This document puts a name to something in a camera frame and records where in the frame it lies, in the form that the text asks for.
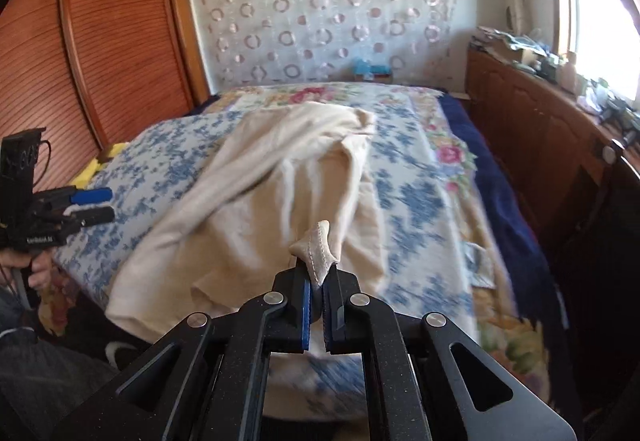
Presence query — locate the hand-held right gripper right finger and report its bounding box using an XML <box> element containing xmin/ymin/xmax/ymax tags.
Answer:
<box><xmin>324</xmin><ymin>268</ymin><xmax>578</xmax><ymax>441</ymax></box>

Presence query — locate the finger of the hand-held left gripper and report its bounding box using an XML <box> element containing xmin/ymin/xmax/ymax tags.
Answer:
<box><xmin>45</xmin><ymin>188</ymin><xmax>113</xmax><ymax>208</ymax></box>
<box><xmin>50</xmin><ymin>207</ymin><xmax>115</xmax><ymax>234</ymax></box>

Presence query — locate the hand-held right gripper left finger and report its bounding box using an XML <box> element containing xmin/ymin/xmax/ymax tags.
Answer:
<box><xmin>50</xmin><ymin>257</ymin><xmax>313</xmax><ymax>441</ymax></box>

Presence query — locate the beige printed t-shirt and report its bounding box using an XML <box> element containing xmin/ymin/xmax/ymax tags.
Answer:
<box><xmin>105</xmin><ymin>101</ymin><xmax>398</xmax><ymax>352</ymax></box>

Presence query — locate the person's left hand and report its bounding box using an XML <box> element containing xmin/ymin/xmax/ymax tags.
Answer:
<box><xmin>0</xmin><ymin>251</ymin><xmax>53</xmax><ymax>292</ymax></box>

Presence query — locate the blue floral bedsheet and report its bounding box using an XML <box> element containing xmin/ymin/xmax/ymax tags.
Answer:
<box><xmin>50</xmin><ymin>106</ymin><xmax>501</xmax><ymax>422</ymax></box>

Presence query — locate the person's leg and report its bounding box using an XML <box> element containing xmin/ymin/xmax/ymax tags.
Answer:
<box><xmin>0</xmin><ymin>291</ymin><xmax>121</xmax><ymax>422</ymax></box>

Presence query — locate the wooden headboard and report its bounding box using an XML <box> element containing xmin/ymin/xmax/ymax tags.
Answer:
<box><xmin>0</xmin><ymin>0</ymin><xmax>211</xmax><ymax>162</ymax></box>

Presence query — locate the dark blue blanket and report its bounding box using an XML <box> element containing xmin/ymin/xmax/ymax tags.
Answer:
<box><xmin>437</xmin><ymin>91</ymin><xmax>568</xmax><ymax>322</ymax></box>

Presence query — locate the blue box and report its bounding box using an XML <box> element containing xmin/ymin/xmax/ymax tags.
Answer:
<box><xmin>352</xmin><ymin>57</ymin><xmax>391</xmax><ymax>82</ymax></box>

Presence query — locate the wooden cabinet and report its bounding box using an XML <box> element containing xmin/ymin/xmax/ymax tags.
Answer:
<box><xmin>465</xmin><ymin>41</ymin><xmax>640</xmax><ymax>272</ymax></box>

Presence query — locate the circle pattern sheer curtain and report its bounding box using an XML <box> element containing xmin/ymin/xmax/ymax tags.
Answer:
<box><xmin>185</xmin><ymin>0</ymin><xmax>466</xmax><ymax>89</ymax></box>

